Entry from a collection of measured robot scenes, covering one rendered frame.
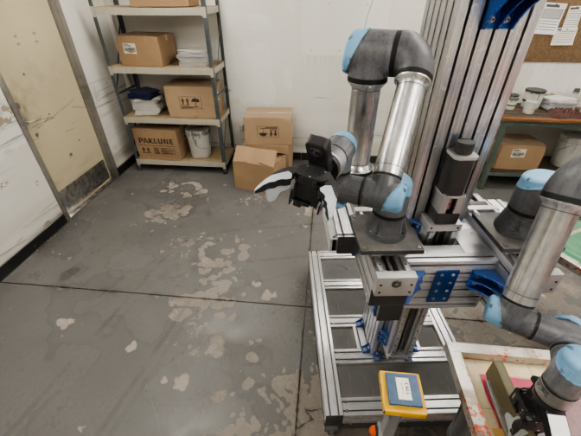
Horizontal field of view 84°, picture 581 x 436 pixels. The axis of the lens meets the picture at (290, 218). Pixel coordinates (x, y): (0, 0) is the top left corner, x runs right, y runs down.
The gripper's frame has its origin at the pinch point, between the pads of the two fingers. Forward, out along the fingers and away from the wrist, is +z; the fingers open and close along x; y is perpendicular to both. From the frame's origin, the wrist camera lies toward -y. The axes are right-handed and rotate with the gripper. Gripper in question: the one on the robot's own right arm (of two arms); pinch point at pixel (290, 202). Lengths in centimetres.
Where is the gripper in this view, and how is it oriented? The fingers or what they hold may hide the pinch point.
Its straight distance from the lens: 58.4
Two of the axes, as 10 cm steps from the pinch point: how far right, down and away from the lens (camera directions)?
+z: -4.1, 5.3, -7.4
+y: -1.2, 7.7, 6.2
